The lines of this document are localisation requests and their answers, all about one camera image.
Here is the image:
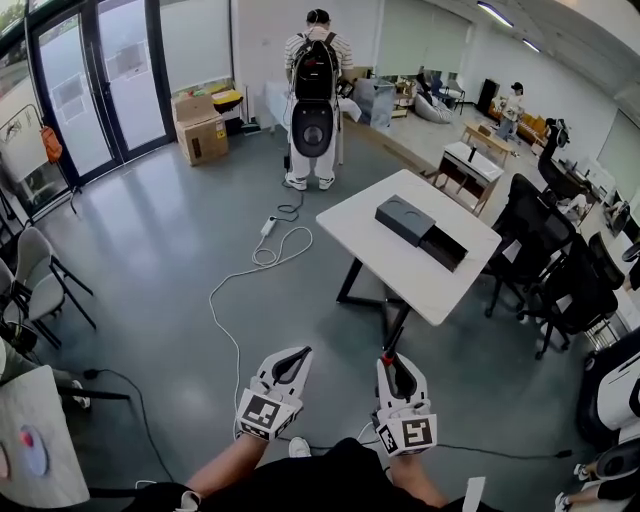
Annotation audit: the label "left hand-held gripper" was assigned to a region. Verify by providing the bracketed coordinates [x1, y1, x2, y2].
[233, 346, 315, 443]

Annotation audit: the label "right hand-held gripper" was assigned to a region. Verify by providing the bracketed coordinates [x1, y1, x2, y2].
[369, 352, 439, 458]

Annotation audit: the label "black red screwdriver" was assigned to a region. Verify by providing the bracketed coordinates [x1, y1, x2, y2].
[381, 326, 417, 401]

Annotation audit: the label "dark grey drawer container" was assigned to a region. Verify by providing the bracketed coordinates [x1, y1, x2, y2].
[374, 194, 469, 274]

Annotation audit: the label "person's right forearm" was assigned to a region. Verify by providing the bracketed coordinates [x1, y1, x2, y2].
[387, 448, 450, 509]

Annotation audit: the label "person's left forearm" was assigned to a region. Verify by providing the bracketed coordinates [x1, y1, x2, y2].
[183, 433, 267, 501]

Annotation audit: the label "person's black shorts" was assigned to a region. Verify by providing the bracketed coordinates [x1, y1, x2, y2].
[87, 437, 501, 512]

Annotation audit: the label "white table with black legs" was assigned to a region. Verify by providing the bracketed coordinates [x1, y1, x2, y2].
[315, 168, 503, 351]

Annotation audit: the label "black mesh office chair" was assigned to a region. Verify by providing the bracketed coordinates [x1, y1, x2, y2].
[483, 173, 577, 320]
[517, 232, 627, 362]

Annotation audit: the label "white black machine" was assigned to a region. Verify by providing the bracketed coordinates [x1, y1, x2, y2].
[576, 327, 640, 447]

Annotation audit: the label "wooden cabinet with white top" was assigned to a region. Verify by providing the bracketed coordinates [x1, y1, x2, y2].
[438, 141, 505, 217]

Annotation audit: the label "black round pack unit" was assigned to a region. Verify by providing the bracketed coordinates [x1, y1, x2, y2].
[290, 98, 336, 159]

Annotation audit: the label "large cardboard box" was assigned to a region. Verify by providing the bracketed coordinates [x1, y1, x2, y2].
[173, 117, 231, 167]

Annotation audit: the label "pale speckled table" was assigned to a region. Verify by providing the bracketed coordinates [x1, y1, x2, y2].
[0, 364, 92, 507]

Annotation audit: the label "light wooden table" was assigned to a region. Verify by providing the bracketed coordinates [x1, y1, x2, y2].
[460, 121, 515, 167]

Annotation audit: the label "grey chair with black legs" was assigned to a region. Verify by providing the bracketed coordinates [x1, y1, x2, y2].
[13, 226, 98, 350]

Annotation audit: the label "yellow black bin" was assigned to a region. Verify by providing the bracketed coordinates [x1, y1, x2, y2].
[211, 88, 245, 137]

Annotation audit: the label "grey bean bag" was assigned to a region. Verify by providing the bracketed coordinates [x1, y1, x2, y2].
[413, 91, 455, 125]

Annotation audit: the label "small cardboard box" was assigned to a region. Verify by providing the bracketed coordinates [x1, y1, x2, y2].
[171, 93, 221, 124]

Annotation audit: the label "yellow sofa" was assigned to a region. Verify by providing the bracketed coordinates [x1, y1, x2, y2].
[491, 98, 550, 147]

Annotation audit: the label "orange hanging bag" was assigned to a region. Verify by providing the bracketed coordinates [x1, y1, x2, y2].
[39, 125, 64, 165]

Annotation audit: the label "black framed glass doors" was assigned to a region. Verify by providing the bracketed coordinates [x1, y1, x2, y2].
[24, 0, 174, 184]

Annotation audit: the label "white roller blind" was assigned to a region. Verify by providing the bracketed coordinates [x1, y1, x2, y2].
[374, 0, 473, 77]

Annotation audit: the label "whiteboard on stand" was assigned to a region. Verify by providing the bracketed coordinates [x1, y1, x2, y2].
[0, 103, 54, 187]

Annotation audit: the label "white power cable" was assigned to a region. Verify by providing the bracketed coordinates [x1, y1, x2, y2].
[208, 226, 315, 441]

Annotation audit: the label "thin black floor cable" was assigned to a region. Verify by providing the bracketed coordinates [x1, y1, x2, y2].
[433, 441, 574, 460]

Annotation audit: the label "long black floor cable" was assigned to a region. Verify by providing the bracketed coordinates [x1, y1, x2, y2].
[82, 368, 177, 484]

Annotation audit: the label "black cable at power strip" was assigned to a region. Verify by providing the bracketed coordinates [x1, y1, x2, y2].
[276, 178, 306, 224]

